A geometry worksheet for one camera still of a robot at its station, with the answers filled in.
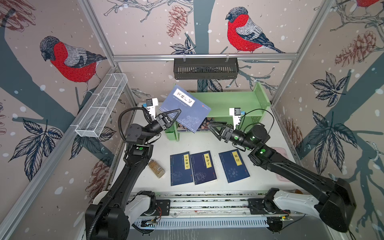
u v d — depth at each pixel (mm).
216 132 578
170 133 947
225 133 554
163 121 577
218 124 647
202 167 861
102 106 783
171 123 611
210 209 731
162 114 573
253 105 860
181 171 857
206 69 1067
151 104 589
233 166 871
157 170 815
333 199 385
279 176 518
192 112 612
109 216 375
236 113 581
